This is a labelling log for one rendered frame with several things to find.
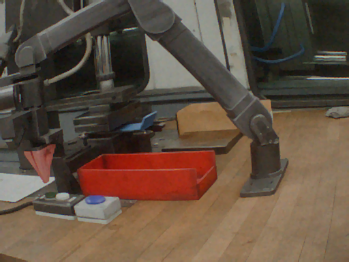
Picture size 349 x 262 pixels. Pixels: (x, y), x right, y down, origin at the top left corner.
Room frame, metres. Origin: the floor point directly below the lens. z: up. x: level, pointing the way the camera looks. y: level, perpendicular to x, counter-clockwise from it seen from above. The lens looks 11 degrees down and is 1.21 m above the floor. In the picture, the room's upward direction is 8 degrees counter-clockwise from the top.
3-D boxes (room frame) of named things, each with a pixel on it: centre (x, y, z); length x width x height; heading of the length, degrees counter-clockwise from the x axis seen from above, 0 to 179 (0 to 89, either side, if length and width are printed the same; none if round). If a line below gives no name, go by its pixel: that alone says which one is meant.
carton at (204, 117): (1.41, -0.15, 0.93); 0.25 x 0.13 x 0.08; 68
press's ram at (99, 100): (1.23, 0.22, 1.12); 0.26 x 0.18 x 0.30; 68
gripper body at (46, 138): (0.88, 0.26, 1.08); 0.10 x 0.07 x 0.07; 68
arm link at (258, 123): (0.92, -0.16, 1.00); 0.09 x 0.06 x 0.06; 6
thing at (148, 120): (1.19, 0.12, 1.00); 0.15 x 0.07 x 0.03; 68
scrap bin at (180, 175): (0.97, 0.07, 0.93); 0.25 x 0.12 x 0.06; 68
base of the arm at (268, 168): (0.92, -0.17, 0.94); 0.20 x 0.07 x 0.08; 158
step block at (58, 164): (0.99, 0.24, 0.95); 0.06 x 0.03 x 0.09; 158
